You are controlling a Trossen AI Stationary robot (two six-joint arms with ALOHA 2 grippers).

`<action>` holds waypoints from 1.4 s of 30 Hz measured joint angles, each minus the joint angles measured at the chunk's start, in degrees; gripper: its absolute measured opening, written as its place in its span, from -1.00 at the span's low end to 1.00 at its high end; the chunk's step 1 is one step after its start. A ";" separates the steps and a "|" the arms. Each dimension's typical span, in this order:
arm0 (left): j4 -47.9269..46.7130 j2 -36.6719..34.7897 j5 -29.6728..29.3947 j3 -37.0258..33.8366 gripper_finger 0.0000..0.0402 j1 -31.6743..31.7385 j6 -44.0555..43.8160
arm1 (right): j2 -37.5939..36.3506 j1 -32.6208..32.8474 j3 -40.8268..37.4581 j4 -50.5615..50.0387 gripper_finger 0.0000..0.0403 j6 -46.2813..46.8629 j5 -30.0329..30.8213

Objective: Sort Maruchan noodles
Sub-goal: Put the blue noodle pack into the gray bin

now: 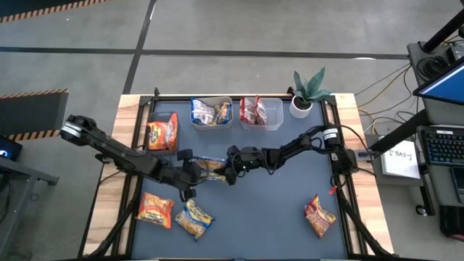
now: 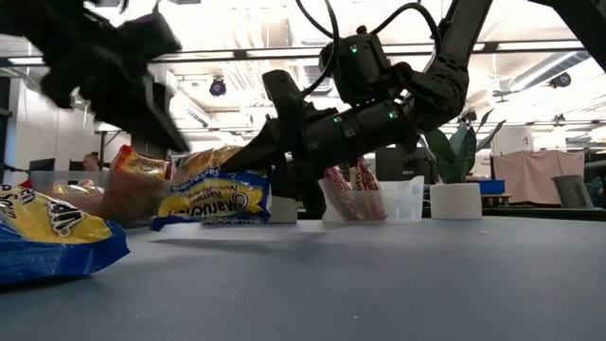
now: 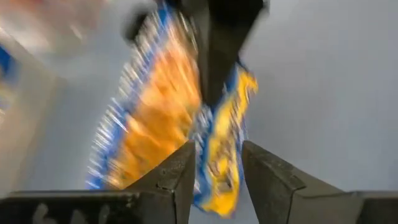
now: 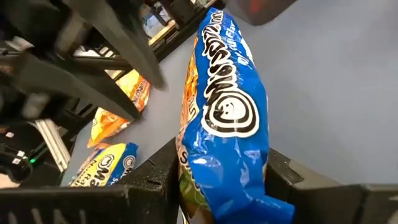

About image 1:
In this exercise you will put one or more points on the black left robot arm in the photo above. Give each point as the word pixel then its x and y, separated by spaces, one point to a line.
pixel 119 152

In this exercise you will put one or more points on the dark gray desk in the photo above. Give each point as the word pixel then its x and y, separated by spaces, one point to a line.
pixel 21 174

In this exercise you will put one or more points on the white labelled box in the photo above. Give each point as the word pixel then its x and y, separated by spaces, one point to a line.
pixel 400 163

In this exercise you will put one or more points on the black box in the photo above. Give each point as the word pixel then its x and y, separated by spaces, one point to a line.
pixel 453 221

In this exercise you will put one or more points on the dark gray plastic bin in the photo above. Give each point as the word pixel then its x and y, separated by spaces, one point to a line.
pixel 159 116

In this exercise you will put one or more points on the black device with blue light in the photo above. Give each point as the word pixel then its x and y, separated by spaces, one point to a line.
pixel 9 150

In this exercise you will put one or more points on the clear plastic bin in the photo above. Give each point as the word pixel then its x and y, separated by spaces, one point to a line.
pixel 275 116

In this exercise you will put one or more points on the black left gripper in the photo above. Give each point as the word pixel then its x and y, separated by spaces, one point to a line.
pixel 179 175

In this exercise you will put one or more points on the gray equipment cart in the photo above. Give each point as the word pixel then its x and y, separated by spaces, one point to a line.
pixel 440 116

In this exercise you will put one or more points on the monitor with blue screen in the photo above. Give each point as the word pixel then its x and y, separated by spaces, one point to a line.
pixel 446 87

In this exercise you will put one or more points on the orange-red Maruchan noodle pack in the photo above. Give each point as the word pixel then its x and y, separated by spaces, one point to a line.
pixel 319 217

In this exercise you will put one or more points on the black hazard-striped floor mat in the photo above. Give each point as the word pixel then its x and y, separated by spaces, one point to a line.
pixel 32 112
pixel 14 7

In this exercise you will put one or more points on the red Maruchan noodle pack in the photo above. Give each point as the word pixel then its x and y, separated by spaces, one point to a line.
pixel 247 110
pixel 260 112

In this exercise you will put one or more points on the blue Maruchan noodle pack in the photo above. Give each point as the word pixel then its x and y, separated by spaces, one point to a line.
pixel 194 219
pixel 212 163
pixel 201 112
pixel 223 112

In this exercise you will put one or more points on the red tag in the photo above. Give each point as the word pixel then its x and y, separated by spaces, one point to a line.
pixel 332 190

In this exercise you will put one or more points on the light gray plastic bin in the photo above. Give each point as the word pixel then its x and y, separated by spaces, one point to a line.
pixel 212 127

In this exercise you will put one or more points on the dark tablet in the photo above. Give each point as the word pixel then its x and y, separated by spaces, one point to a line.
pixel 458 185

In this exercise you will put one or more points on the black metal table frame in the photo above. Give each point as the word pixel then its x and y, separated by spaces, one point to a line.
pixel 358 225

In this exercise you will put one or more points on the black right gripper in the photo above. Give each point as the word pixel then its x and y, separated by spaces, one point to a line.
pixel 232 178

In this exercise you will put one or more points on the blue-gray table mat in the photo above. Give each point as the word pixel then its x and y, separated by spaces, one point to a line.
pixel 253 217

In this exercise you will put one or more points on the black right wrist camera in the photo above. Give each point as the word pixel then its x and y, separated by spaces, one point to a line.
pixel 250 159

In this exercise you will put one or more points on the black caster wheel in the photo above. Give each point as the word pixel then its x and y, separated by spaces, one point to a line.
pixel 421 210

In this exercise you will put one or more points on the black backlit keyboard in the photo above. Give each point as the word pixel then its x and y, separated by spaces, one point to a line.
pixel 444 146

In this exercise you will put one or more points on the snake plant in white pot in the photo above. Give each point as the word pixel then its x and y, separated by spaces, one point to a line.
pixel 295 113

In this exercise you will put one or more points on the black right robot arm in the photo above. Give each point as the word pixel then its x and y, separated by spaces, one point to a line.
pixel 290 151

